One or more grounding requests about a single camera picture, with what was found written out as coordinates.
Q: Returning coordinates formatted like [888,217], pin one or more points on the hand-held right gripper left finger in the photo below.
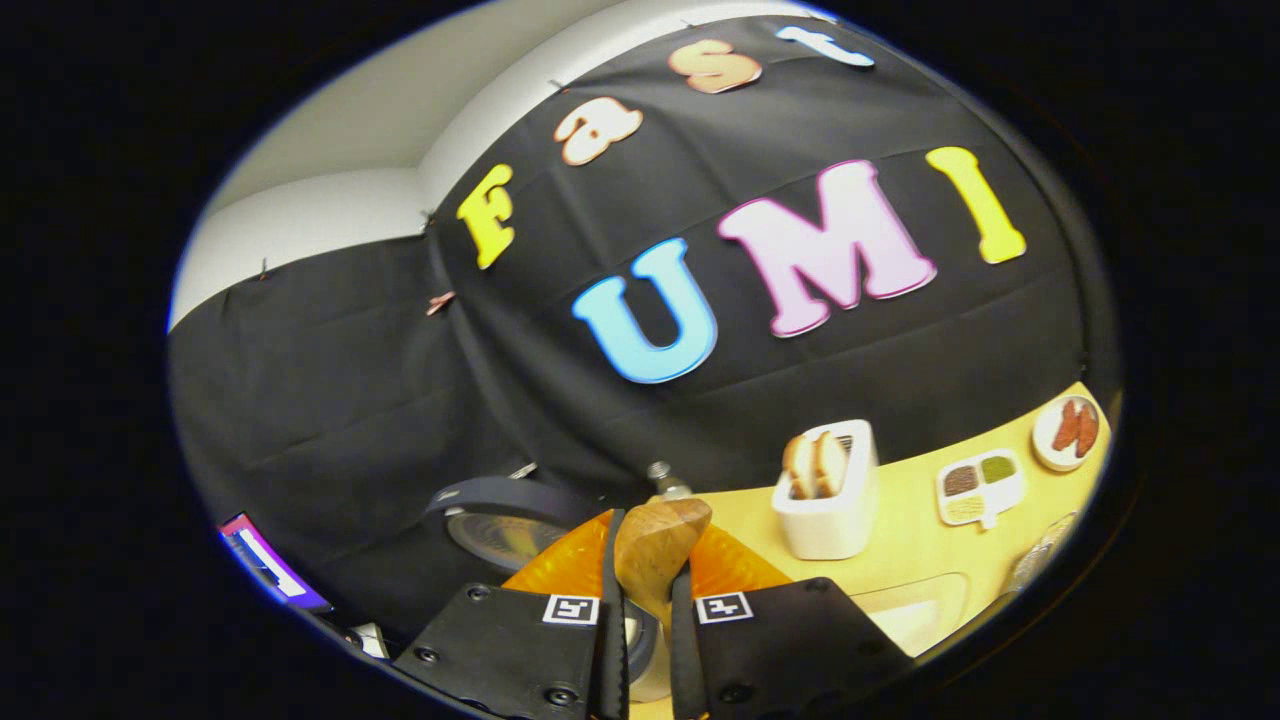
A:
[612,620]

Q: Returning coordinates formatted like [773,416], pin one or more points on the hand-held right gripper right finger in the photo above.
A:
[680,650]

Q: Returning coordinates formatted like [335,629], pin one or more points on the wooden spoon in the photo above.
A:
[655,545]

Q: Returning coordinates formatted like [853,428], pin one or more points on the dark grey rice cooker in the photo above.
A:
[500,530]

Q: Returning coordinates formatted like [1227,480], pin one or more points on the clear container of white rice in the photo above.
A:
[920,615]

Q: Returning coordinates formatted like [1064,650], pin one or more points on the small glass bottle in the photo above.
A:
[668,485]

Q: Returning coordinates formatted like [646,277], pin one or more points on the silver cloth clip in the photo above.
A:
[523,470]

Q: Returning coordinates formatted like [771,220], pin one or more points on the white toaster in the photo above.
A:
[830,525]

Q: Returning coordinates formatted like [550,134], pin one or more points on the bread slice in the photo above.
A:
[798,465]
[830,462]

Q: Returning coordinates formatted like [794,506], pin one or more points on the white divided bean dish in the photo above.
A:
[980,490]

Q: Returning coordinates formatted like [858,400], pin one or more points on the lit monitor screen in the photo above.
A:
[270,565]

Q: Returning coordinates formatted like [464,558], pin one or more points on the pink cloth clip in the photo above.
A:
[440,302]

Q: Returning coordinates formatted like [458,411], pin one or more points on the white round plate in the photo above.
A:
[1045,450]

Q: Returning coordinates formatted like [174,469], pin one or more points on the red meat piece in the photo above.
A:
[1066,428]
[1087,432]

